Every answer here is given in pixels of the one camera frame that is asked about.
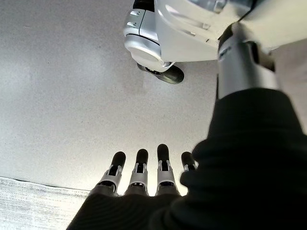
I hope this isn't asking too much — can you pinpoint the grey woven floor rug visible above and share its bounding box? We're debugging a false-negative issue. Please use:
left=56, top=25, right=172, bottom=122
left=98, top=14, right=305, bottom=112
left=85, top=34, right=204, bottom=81
left=0, top=176, right=91, bottom=230

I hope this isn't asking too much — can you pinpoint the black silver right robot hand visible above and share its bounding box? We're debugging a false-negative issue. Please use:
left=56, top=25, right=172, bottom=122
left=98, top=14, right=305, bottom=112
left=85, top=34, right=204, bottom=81
left=66, top=23, right=307, bottom=230

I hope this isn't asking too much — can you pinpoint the white silver robot leg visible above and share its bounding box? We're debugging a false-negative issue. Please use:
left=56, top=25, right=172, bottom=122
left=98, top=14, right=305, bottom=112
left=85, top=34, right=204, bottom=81
left=123, top=0, right=307, bottom=73

